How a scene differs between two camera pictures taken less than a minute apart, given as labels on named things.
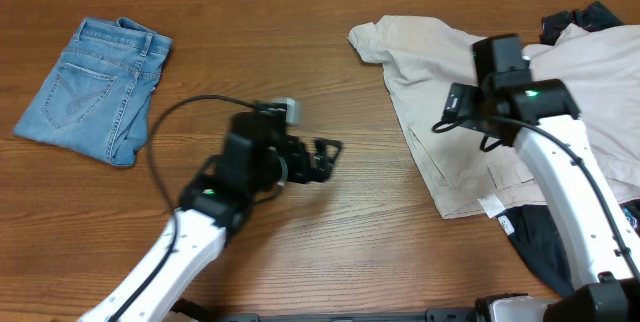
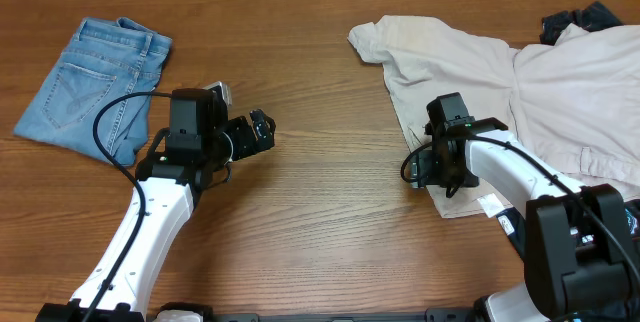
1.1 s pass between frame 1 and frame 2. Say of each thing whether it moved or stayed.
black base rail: stayed
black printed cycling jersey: stayed
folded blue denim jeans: stayed
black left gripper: moved
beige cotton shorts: stayed
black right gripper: moved
